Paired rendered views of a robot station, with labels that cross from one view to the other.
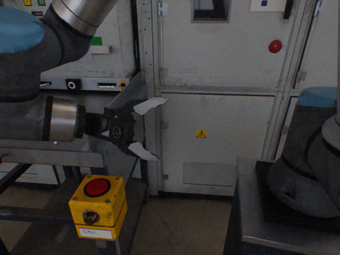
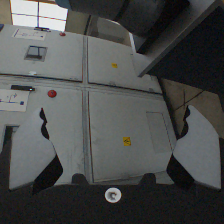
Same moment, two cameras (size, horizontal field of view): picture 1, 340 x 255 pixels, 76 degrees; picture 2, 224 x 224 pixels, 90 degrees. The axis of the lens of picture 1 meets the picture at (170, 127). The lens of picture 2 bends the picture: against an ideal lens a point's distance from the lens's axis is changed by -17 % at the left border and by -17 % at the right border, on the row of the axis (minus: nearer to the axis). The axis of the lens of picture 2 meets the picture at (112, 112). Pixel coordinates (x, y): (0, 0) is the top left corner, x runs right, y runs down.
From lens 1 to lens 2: 0.43 m
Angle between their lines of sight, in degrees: 31
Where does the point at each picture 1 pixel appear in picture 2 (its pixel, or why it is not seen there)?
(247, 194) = (173, 33)
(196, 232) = not seen: hidden behind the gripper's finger
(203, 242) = (210, 119)
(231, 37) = not seen: hidden behind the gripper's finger
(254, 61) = (62, 105)
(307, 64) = (65, 75)
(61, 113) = not seen: outside the picture
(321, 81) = (77, 68)
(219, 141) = (130, 125)
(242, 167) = (146, 62)
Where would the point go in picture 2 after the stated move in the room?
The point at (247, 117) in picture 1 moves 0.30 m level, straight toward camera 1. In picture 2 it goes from (106, 107) to (126, 95)
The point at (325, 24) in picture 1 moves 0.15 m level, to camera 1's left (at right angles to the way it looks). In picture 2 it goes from (42, 70) to (38, 85)
